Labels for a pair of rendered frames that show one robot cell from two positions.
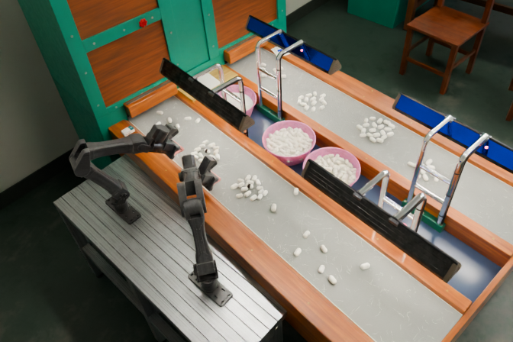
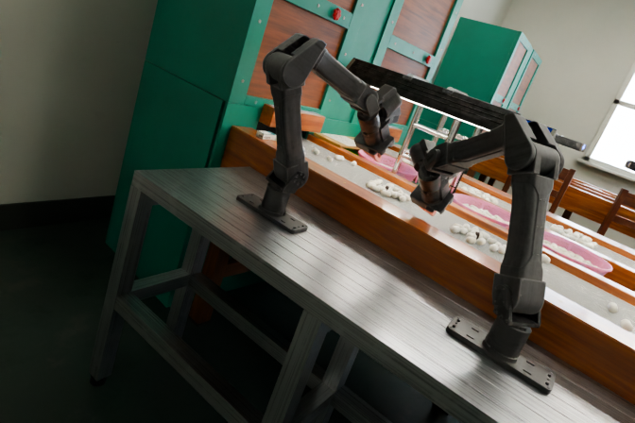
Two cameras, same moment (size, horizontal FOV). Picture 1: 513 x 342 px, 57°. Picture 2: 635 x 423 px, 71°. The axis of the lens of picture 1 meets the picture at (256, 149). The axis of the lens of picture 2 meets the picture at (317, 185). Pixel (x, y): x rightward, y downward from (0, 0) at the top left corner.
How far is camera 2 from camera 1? 160 cm
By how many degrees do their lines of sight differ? 32
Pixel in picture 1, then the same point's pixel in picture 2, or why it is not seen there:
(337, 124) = not seen: hidden behind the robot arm
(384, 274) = not seen: outside the picture
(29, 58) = (113, 36)
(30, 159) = (21, 180)
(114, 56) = (290, 31)
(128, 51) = not seen: hidden behind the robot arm
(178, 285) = (436, 339)
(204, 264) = (533, 283)
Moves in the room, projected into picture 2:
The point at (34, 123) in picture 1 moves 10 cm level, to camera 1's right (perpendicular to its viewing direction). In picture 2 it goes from (62, 127) to (88, 134)
